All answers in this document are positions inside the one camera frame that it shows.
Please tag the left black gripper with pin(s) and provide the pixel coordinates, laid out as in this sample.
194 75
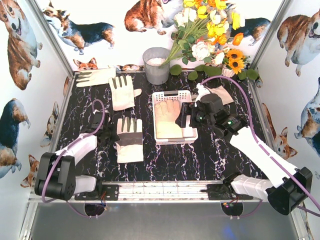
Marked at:
110 133

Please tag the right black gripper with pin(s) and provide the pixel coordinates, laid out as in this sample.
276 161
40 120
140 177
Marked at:
186 114

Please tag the white grey cuff glove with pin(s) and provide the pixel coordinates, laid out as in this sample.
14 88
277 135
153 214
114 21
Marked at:
130 140

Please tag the white grey striped glove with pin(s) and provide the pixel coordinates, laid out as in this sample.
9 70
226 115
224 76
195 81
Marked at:
220 91

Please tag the tan leather glove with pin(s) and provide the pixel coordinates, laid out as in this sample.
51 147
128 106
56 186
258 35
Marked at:
166 112

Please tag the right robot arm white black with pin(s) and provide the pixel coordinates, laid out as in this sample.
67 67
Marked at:
285 187

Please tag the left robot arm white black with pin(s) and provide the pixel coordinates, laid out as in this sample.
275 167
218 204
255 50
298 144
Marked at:
56 178

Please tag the white perforated storage basket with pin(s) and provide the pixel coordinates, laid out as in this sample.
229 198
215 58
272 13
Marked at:
181 96

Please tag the white ribbed sunflower pot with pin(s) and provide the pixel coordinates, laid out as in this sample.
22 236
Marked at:
227 72

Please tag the white green glove back-left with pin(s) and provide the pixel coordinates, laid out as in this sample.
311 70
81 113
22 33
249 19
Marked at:
96 77

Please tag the grey metal bucket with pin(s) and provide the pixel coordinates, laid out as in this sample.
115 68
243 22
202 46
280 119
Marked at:
156 70

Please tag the artificial flower bouquet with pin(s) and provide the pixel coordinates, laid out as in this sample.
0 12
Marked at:
209 31

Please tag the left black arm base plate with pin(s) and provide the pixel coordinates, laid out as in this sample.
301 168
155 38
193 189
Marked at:
108 192

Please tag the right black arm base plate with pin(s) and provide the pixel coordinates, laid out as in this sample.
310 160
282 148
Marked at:
223 192

